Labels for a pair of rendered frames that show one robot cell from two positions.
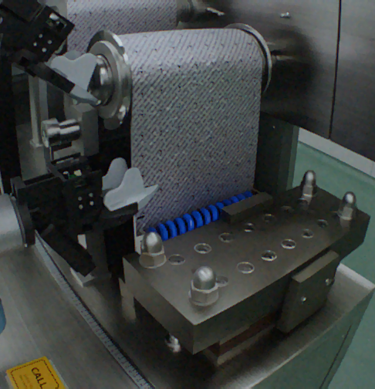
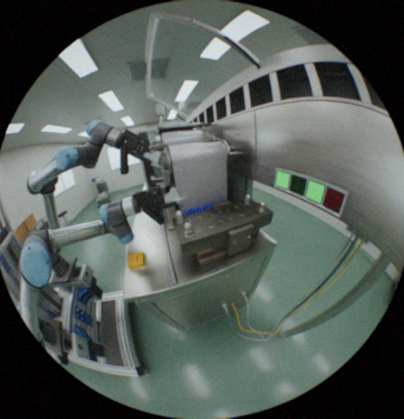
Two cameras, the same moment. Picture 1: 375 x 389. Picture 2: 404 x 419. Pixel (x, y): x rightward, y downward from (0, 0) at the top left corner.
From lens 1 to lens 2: 0.22 m
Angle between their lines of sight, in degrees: 17
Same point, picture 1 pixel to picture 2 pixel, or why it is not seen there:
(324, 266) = (244, 229)
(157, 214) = (188, 206)
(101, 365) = (160, 257)
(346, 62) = (259, 147)
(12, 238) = (130, 209)
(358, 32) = (262, 132)
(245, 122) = (220, 175)
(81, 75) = (155, 158)
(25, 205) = (135, 199)
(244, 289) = (205, 233)
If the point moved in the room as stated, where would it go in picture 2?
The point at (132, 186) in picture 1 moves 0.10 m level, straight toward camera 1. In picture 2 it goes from (174, 195) to (164, 207)
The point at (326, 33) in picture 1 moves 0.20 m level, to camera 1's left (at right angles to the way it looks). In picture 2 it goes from (251, 137) to (204, 138)
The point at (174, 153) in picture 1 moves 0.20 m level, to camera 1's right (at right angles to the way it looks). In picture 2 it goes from (192, 186) to (241, 186)
